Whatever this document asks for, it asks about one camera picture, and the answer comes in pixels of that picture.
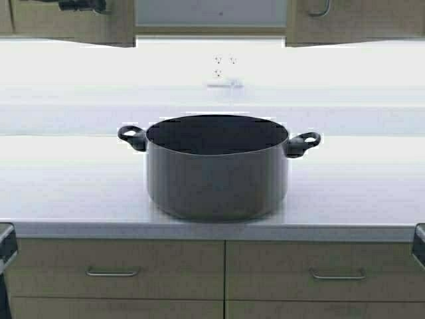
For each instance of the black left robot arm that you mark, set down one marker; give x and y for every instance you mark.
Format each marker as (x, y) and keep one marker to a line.
(97, 6)

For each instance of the grey steel cooking pot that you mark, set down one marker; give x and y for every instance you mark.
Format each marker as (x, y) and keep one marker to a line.
(217, 167)

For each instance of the left beige drawer front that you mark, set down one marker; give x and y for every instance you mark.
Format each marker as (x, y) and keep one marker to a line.
(118, 268)

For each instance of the cabinet door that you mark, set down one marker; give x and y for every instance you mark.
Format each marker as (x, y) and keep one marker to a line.
(314, 23)
(44, 20)
(6, 18)
(98, 308)
(263, 309)

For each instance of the beige drawer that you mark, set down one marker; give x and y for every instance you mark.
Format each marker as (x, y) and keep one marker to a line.
(118, 268)
(297, 271)

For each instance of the right metal robot base bracket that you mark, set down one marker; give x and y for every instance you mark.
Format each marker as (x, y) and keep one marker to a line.
(418, 249)

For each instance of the left metal robot base bracket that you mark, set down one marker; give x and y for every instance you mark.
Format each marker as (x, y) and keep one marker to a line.
(9, 246)

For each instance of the white wall power outlet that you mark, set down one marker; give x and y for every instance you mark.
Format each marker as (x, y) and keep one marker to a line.
(225, 67)

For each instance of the right beige drawer front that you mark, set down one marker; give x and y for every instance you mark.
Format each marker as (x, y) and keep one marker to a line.
(297, 271)

